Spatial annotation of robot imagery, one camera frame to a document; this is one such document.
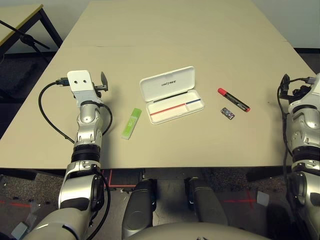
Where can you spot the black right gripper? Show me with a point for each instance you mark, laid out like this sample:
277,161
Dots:
300,92

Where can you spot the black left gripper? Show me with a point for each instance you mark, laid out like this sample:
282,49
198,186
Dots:
98,93

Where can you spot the green highlighter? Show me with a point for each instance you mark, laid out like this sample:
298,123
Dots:
131,123

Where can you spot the white plastic pencil case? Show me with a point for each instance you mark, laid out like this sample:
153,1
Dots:
155,87

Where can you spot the black marker with red cap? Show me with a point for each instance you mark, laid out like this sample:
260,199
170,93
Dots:
233,100

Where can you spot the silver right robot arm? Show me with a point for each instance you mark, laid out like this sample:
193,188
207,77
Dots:
303,125

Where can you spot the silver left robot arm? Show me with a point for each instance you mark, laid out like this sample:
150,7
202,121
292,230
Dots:
87,120

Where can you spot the grey square floor patch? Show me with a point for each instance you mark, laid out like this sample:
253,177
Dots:
263,198

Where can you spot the red tape cross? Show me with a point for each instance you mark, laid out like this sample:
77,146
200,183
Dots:
246,200

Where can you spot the grey robot left leg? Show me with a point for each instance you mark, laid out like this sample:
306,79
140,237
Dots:
138,207

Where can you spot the grey robot leg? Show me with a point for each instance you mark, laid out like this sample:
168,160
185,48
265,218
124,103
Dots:
138,207
207,202

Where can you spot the grey robot right leg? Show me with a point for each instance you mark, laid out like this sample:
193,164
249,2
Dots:
207,202

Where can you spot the grey robot torso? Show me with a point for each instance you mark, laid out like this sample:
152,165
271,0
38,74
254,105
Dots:
195,231

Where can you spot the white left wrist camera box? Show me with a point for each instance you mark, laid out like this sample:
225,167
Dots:
80,82

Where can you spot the side table with black frame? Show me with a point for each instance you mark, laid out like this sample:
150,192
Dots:
15,20

